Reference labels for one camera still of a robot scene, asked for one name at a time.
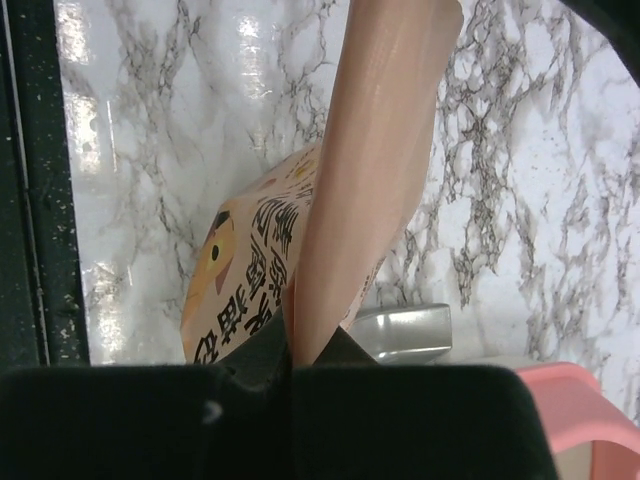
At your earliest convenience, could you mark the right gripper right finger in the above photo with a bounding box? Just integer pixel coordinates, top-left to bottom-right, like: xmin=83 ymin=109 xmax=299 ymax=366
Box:
xmin=313 ymin=327 xmax=378 ymax=368

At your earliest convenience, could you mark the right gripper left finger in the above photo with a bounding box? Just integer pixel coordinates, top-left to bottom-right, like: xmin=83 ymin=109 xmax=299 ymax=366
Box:
xmin=219 ymin=309 xmax=291 ymax=388

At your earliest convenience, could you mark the silver metal scoop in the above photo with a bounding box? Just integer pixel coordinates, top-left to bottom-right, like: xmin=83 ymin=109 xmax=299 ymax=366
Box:
xmin=346 ymin=303 xmax=453 ymax=365

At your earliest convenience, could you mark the orange cat litter bag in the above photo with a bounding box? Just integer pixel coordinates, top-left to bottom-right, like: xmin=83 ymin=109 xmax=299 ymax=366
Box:
xmin=180 ymin=0 xmax=465 ymax=366

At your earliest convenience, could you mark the pink litter box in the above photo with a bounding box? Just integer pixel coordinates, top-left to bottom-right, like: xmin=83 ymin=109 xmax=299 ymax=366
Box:
xmin=516 ymin=362 xmax=639 ymax=471

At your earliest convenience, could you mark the black table front rail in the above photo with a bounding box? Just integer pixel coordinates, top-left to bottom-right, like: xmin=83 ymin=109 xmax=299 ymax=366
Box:
xmin=1 ymin=1 xmax=89 ymax=370

